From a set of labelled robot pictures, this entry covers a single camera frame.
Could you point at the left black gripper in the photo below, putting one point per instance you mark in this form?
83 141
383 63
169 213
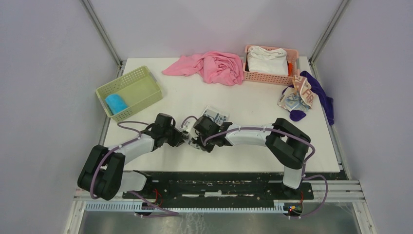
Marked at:
179 137

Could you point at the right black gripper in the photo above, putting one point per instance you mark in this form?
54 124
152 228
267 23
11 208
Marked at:
209 148

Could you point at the blue white patterned cloth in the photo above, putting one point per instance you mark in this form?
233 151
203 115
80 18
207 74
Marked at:
216 115

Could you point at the green plastic basket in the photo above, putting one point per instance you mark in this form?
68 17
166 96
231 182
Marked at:
138 88

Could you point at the blue towel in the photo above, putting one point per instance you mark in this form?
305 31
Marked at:
115 103

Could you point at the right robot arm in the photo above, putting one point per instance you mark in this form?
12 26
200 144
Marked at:
290 146

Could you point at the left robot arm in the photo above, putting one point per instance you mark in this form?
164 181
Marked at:
103 172

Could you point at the pink towel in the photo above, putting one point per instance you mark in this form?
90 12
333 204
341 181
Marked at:
213 67

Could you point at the purple cloth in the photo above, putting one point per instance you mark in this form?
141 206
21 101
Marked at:
325 101

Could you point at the white folded towel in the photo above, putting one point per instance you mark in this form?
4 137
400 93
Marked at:
272 62

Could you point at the beige rabbit print towel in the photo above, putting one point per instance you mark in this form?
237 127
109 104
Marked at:
299 97

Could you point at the orange item in basket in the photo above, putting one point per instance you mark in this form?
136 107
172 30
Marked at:
290 69

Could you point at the pink plastic basket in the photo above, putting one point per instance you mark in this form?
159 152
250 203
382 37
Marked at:
292 57

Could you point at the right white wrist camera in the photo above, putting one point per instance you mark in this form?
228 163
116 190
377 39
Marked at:
188 129

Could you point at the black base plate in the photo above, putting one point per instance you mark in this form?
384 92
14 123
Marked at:
219 190

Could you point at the white cable duct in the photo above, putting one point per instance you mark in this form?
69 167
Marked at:
138 206

